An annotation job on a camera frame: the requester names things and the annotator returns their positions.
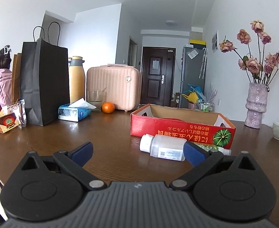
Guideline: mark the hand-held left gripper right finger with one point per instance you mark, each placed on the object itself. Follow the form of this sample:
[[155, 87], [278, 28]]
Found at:
[[193, 153]]

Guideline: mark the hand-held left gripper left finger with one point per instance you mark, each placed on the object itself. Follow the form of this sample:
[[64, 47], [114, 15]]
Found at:
[[82, 151]]

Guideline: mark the green spray bottle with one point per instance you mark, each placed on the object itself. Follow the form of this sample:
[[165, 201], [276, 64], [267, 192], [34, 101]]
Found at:
[[213, 148]]

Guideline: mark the white plastic bottle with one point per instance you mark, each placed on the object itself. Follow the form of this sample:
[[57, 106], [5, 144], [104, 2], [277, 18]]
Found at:
[[165, 147]]

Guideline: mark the red cardboard box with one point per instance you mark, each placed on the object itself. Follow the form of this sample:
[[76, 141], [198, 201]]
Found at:
[[172, 128]]

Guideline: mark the blue tissue pack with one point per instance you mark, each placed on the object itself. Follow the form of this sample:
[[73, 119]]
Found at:
[[74, 114]]

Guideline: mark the rack of small bottles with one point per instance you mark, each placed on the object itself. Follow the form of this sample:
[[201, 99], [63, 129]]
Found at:
[[205, 106]]

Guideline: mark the orange tangerine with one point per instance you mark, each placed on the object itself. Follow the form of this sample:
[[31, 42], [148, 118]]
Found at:
[[108, 107]]

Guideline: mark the clear glass cup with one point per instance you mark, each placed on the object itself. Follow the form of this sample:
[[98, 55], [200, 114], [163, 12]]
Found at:
[[96, 99]]

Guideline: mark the brown cardboard box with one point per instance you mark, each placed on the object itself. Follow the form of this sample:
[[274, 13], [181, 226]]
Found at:
[[175, 99]]

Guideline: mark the blue and yellow bags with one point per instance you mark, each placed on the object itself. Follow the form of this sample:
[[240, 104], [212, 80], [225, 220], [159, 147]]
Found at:
[[192, 93]]

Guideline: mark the yellow thermos bottle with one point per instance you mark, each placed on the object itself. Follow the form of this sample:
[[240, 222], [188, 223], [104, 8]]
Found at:
[[77, 83]]

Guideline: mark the pink small suitcase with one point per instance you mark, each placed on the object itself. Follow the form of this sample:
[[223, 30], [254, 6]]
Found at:
[[115, 87]]

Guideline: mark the clear plastic snack bag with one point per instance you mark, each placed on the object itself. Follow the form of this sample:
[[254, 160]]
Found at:
[[20, 111]]

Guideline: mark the black paper bag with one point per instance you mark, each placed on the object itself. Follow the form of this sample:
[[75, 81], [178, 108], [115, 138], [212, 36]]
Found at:
[[46, 85]]

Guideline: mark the grey refrigerator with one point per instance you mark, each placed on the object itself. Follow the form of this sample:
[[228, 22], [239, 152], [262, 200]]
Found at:
[[192, 76]]

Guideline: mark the pink ceramic vase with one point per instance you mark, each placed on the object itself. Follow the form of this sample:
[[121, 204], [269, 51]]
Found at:
[[257, 104]]

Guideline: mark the dark brown door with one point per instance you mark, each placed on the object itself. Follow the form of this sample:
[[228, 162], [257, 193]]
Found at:
[[157, 80]]

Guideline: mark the white folded umbrella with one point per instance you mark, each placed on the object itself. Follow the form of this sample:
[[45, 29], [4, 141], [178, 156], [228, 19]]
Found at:
[[203, 63]]

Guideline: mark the brown paper bag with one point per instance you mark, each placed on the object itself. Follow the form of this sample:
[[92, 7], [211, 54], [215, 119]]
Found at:
[[16, 80]]

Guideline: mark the paper note on refrigerator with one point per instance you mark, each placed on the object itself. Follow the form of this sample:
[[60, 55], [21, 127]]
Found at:
[[192, 54]]

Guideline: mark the dried pink roses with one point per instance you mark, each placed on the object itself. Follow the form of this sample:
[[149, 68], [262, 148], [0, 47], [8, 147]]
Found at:
[[253, 64]]

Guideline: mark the yellow box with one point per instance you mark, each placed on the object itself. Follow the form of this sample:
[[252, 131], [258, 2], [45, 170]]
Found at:
[[198, 42]]

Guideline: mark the round ceiling light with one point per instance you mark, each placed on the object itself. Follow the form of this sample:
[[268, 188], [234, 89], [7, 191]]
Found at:
[[171, 22]]

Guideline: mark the white wall panel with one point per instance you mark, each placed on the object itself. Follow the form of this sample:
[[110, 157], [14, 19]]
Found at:
[[214, 41]]

